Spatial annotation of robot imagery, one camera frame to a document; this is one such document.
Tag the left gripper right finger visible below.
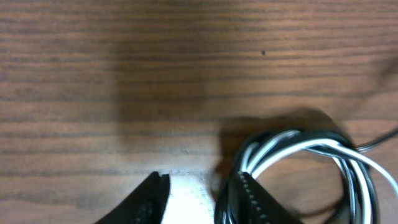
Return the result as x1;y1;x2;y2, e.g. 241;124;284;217
228;172;302;224

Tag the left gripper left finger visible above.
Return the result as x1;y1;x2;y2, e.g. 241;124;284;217
95;172;170;224

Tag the white USB cable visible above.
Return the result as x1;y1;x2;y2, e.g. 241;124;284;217
222;129;398;224

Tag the black USB cable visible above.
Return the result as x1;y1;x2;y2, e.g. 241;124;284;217
213;126;398;224

